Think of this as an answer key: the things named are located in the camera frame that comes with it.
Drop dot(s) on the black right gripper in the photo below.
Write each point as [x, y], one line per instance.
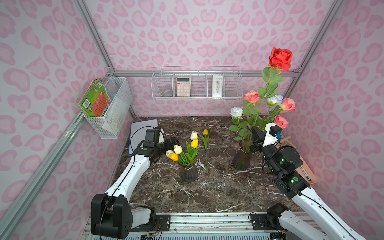
[258, 139]

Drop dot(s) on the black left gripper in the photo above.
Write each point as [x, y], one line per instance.
[169, 143]

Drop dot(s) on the orange tulip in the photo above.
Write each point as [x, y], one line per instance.
[177, 158]

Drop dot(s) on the pink rose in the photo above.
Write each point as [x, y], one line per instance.
[281, 122]
[252, 108]
[288, 105]

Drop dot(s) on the cream white tulip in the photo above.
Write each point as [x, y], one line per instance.
[194, 135]
[178, 150]

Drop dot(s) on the purple glass vase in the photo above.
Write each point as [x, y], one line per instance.
[241, 161]
[189, 173]

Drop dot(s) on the white rose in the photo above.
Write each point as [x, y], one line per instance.
[240, 127]
[276, 100]

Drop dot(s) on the blue framed whiteboard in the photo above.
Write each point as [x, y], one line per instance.
[138, 132]

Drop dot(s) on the small yellow tulip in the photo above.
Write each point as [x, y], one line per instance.
[205, 138]

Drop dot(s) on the red rose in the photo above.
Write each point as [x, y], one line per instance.
[279, 62]

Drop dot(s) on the wooden easel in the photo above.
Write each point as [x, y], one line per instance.
[286, 141]

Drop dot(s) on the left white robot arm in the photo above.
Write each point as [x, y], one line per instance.
[111, 212]

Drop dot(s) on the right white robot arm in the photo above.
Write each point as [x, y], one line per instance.
[283, 163]

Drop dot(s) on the pink calculator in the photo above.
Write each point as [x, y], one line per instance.
[183, 86]

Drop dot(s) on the white mesh side basket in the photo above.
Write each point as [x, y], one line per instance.
[109, 126]

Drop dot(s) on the pink eraser holder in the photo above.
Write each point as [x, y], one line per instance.
[306, 172]

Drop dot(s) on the white remote control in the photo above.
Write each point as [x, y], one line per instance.
[217, 86]

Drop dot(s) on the green red booklet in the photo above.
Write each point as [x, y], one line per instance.
[96, 101]

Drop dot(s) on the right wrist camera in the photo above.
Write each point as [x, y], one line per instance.
[273, 134]

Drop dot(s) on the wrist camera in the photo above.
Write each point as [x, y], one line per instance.
[273, 134]
[152, 138]

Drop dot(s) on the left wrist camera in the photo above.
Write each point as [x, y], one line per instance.
[152, 138]

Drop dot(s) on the white wire wall basket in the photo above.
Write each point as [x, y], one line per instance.
[163, 82]

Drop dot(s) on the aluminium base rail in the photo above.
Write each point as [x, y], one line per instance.
[237, 226]

